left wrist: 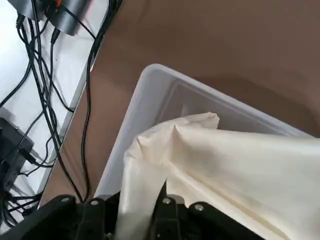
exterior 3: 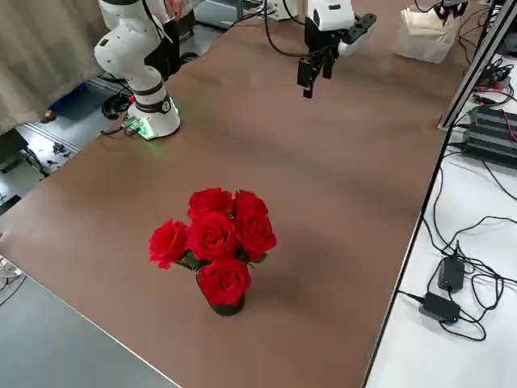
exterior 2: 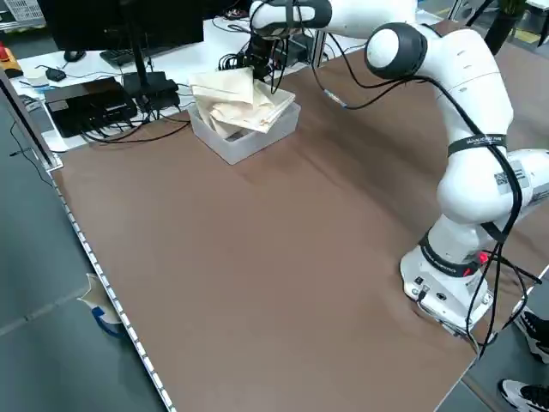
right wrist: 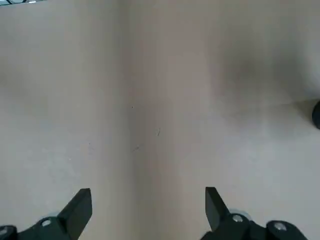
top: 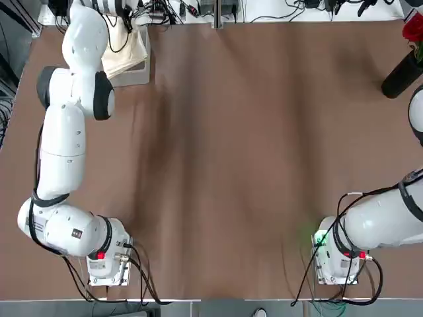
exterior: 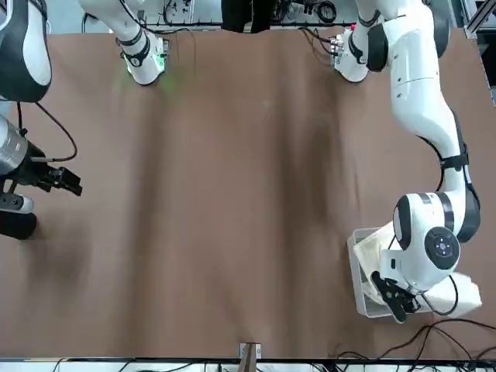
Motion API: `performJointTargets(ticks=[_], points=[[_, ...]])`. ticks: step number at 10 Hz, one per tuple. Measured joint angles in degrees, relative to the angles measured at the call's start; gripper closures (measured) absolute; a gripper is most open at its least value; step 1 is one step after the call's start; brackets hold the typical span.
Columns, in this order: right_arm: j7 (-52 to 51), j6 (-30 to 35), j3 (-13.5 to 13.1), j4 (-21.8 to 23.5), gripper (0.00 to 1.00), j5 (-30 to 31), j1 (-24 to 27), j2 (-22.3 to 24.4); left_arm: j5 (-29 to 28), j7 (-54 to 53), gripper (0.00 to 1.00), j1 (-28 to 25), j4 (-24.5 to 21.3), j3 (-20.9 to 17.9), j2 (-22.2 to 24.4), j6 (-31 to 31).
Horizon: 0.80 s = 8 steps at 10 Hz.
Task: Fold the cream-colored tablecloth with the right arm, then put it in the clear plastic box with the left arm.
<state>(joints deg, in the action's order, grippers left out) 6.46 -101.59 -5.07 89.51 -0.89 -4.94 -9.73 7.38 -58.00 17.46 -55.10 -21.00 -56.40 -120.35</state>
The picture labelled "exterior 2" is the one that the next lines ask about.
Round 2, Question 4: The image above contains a white desk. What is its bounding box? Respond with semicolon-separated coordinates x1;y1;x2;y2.
8;0;370;152

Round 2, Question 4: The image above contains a black monitor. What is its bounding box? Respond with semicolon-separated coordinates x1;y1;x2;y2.
37;0;205;53

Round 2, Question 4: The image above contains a black finned electronics box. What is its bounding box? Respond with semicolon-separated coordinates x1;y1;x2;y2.
269;40;308;69
287;33;317;57

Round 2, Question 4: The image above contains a black keyboard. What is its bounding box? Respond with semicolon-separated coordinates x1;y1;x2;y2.
99;45;175;68

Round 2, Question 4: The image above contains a black flat box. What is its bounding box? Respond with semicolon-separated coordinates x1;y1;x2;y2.
44;76;139;139

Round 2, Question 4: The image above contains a cream tablecloth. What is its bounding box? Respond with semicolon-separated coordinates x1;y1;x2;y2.
187;66;297;135

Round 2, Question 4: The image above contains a clear plastic box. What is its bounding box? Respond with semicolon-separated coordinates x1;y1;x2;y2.
187;100;301;167

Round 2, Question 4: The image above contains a black monitor stand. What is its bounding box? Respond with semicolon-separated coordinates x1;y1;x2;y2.
118;0;180;108

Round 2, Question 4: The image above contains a black vase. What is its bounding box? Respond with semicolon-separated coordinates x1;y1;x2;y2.
483;8;523;57

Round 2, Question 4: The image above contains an aluminium frame rail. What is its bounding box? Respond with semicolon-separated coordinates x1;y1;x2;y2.
0;67;64;173

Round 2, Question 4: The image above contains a red emergency stop button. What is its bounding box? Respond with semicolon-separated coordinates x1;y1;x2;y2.
0;41;22;79

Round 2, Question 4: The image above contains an aluminium frame post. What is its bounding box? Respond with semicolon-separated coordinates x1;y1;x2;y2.
311;27;335;70

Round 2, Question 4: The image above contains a white blue paper scrap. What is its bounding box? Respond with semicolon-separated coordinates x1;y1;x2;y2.
76;272;126;341

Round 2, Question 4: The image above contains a white plastic basket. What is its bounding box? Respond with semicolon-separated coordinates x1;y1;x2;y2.
11;0;47;21

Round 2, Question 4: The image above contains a black base cable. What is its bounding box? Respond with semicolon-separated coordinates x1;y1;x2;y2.
454;251;544;361

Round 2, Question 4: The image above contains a person's foot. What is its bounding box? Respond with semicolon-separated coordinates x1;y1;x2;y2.
512;306;549;366
498;377;549;412

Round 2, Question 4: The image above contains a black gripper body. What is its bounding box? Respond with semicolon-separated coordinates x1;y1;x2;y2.
244;37;278;68

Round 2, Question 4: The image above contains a black red cable bundle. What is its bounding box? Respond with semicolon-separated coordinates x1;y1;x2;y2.
216;51;258;72

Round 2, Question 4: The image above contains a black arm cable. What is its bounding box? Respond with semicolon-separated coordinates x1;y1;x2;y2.
248;0;527;254

